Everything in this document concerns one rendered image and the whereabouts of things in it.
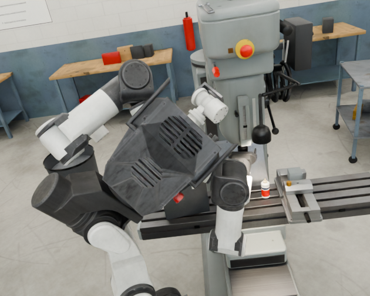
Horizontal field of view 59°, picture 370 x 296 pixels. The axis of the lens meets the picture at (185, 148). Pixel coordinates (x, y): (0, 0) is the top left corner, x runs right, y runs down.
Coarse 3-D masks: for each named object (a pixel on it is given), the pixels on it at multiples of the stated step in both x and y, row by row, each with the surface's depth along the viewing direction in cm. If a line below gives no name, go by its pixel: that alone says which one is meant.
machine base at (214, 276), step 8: (208, 256) 236; (216, 256) 235; (208, 264) 229; (216, 264) 228; (208, 272) 224; (216, 272) 223; (224, 272) 222; (208, 280) 218; (216, 280) 217; (224, 280) 216; (208, 288) 213; (216, 288) 212; (224, 288) 211
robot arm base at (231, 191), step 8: (224, 160) 108; (232, 160) 108; (216, 176) 97; (224, 176) 97; (216, 184) 98; (224, 184) 97; (232, 184) 96; (240, 184) 96; (216, 192) 99; (224, 192) 97; (232, 192) 97; (240, 192) 97; (248, 192) 97; (216, 200) 100; (224, 200) 98; (232, 200) 98; (240, 200) 98
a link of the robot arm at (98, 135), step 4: (100, 128) 121; (104, 128) 122; (96, 132) 120; (100, 132) 121; (104, 132) 121; (108, 132) 123; (92, 136) 121; (96, 136) 121; (100, 136) 121; (104, 136) 125; (96, 140) 121
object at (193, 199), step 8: (200, 184) 155; (184, 192) 156; (192, 192) 157; (200, 192) 157; (184, 200) 158; (192, 200) 159; (200, 200) 160; (168, 208) 159; (176, 208) 160; (184, 208) 161; (192, 208) 161; (200, 208) 162; (208, 208) 163; (168, 216) 161; (176, 216) 162
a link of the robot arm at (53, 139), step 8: (56, 128) 95; (48, 136) 94; (56, 136) 94; (64, 136) 95; (48, 144) 95; (56, 144) 94; (64, 144) 95; (56, 152) 95; (64, 152) 95; (64, 160) 96
